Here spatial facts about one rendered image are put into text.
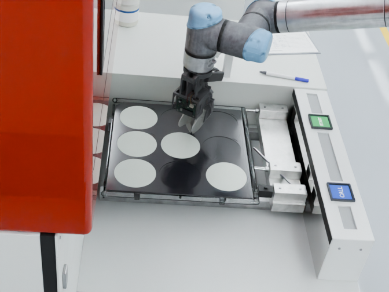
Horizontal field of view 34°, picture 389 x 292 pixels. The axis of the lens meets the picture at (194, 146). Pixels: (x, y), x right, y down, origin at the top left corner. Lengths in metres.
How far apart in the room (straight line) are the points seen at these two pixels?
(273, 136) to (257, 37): 0.40
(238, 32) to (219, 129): 0.36
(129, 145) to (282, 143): 0.41
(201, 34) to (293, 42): 0.60
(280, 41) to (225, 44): 0.57
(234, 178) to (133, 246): 0.30
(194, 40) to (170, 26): 0.53
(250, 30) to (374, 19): 0.27
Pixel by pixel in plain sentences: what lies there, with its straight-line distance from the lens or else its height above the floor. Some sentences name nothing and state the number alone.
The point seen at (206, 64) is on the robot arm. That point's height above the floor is 1.14.
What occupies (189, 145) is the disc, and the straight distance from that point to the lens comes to 1.61.
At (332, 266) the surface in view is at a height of 0.87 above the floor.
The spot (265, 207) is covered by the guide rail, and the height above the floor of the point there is 0.83.
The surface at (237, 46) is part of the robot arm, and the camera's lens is 1.41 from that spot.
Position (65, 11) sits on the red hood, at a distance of 0.72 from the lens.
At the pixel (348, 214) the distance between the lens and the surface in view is 1.45.
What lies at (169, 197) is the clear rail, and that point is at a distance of 1.46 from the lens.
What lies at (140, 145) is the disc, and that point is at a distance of 1.59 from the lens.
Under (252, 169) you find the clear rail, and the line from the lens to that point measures 1.57.
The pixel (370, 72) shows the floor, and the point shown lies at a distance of 3.86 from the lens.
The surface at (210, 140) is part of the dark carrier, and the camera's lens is 1.64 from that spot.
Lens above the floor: 1.93
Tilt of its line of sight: 40 degrees down
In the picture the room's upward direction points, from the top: 8 degrees clockwise
